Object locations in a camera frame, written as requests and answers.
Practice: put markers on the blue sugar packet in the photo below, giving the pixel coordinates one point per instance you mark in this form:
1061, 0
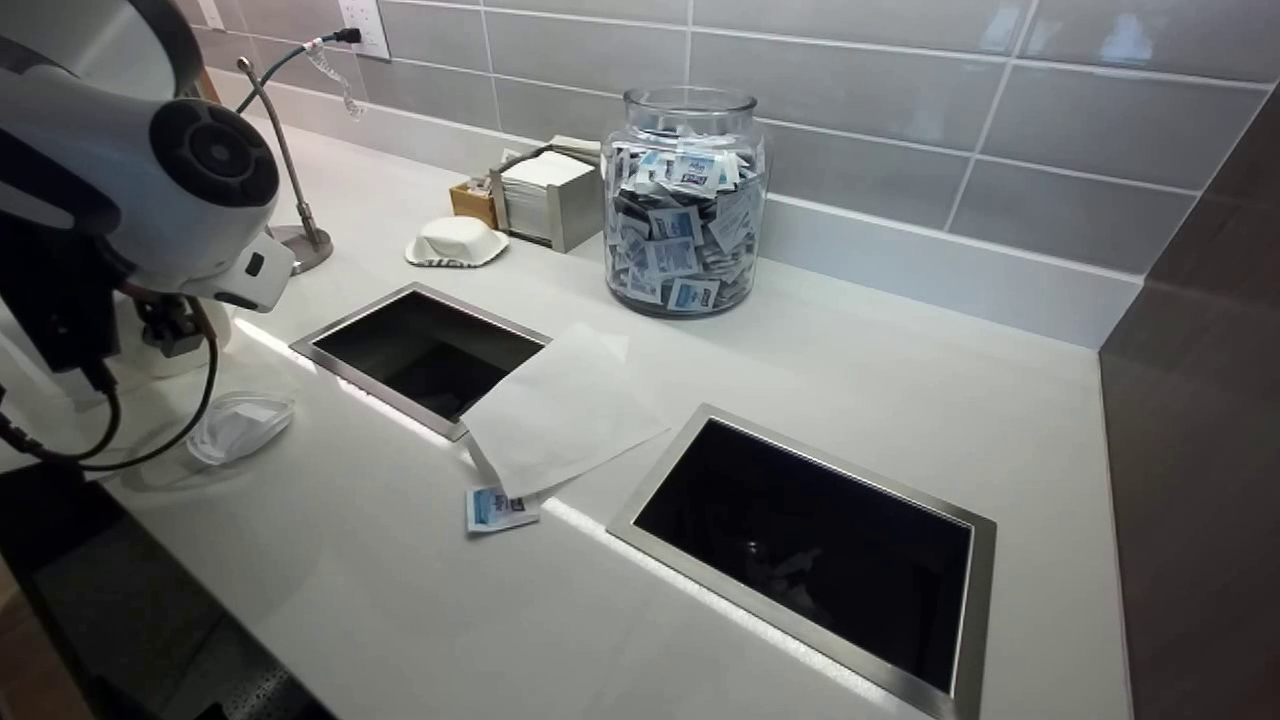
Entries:
490, 515

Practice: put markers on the white paper napkin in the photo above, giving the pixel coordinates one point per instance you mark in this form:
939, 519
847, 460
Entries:
563, 415

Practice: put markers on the small brown box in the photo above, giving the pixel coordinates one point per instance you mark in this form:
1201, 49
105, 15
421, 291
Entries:
473, 203

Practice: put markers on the small white dish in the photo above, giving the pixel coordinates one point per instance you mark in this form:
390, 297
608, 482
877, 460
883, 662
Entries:
452, 240

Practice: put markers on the glass jar of sugar packets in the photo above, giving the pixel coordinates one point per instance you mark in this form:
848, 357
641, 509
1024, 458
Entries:
683, 203

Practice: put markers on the metal paper towel holder stand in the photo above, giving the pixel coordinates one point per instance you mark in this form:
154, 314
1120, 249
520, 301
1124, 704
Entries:
303, 237

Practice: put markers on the left steel countertop opening frame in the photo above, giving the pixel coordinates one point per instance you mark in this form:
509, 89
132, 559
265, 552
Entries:
421, 353

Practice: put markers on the right steel countertop opening frame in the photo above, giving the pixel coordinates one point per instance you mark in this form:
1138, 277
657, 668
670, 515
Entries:
886, 582

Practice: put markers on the white napkin dispenser box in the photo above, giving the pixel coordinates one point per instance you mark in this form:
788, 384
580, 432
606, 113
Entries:
548, 196

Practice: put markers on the steel countertop opening frame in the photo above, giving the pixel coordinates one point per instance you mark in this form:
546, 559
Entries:
421, 353
886, 582

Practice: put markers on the white wall outlet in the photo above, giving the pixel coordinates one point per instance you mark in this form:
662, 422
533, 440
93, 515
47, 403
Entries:
368, 27

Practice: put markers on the white paper towel roll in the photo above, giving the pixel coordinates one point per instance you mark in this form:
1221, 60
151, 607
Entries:
157, 375

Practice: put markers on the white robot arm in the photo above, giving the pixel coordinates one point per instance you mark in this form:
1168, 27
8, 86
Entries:
120, 180

